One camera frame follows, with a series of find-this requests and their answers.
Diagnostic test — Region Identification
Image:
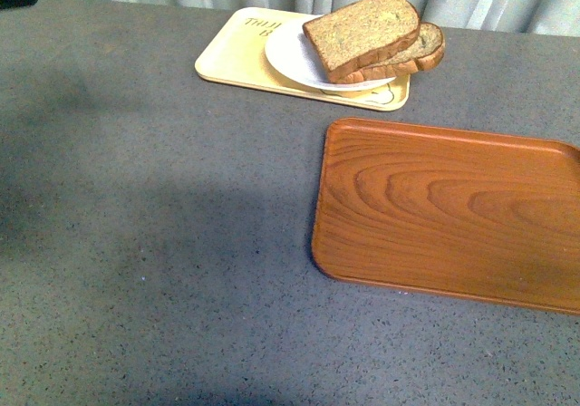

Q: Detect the white round plate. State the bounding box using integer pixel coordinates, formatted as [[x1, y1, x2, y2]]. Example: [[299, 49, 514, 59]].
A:
[[265, 15, 395, 92]]

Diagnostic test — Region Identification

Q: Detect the bread slice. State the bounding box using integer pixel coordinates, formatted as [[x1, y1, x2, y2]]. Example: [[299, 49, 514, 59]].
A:
[[302, 0, 421, 84], [340, 23, 445, 84]]

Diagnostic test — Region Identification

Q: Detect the yellow bear tray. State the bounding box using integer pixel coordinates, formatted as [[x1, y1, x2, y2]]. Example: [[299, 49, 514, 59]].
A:
[[195, 7, 410, 111]]

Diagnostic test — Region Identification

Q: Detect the brown wooden tray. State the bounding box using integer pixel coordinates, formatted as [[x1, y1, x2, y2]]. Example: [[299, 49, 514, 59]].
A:
[[312, 118, 579, 314]]

